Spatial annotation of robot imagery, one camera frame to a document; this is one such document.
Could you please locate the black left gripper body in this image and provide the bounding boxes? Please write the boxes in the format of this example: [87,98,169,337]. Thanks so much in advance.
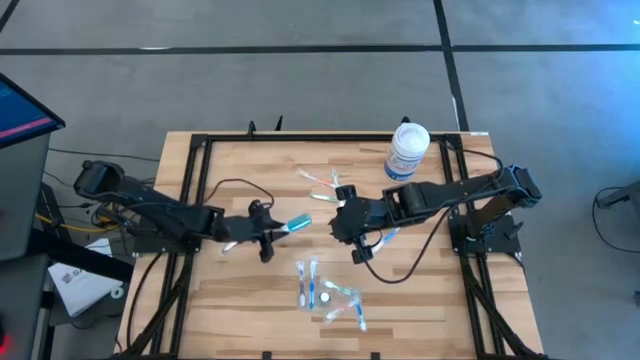
[219,199,275,264]

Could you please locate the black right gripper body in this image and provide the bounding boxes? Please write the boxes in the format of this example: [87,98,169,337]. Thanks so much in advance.
[328,184,389,265]

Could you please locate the blue white toothbrush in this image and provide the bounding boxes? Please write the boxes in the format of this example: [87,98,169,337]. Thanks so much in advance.
[372,227,402,255]
[307,255,319,311]
[353,293,369,334]

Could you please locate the orange white toothbrush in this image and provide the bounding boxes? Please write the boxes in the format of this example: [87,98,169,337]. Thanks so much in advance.
[324,299,360,326]
[298,168,335,190]

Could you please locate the white wipes canister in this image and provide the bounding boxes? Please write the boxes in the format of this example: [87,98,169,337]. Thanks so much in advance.
[383,122,432,182]

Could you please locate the clear acrylic three-compartment organizer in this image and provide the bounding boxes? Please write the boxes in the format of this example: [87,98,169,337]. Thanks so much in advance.
[295,279,369,329]

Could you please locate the black slanted stand leg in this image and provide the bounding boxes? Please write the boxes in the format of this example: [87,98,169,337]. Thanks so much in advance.
[29,227,135,284]

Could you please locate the white printed booklet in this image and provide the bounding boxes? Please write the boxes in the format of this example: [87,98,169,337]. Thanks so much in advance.
[47,237,126,318]

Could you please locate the dark grey cart base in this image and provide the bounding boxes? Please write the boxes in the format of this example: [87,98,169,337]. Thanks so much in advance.
[0,252,51,360]

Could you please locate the blue screen monitor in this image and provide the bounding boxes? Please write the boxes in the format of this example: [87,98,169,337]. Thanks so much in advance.
[0,72,67,150]

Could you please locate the grey stand leg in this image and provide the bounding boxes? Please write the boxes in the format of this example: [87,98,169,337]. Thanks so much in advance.
[596,179,640,210]

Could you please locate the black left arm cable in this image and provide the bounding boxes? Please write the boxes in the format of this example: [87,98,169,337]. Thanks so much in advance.
[203,177,276,209]

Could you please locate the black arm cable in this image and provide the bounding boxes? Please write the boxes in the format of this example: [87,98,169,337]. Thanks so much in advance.
[203,177,276,209]
[362,134,504,285]

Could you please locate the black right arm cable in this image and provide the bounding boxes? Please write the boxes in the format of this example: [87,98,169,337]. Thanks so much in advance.
[362,134,504,285]

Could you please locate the black aluminium table frame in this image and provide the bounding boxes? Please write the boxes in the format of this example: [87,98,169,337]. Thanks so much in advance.
[117,119,546,360]

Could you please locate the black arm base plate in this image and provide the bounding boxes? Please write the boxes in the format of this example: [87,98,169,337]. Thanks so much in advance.
[130,212,205,255]
[448,213,522,255]

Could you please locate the yellow cable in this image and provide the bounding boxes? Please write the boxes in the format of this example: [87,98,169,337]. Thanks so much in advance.
[34,212,124,235]

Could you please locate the black looped floor cable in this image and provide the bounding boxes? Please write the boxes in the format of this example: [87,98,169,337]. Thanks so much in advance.
[592,185,640,255]

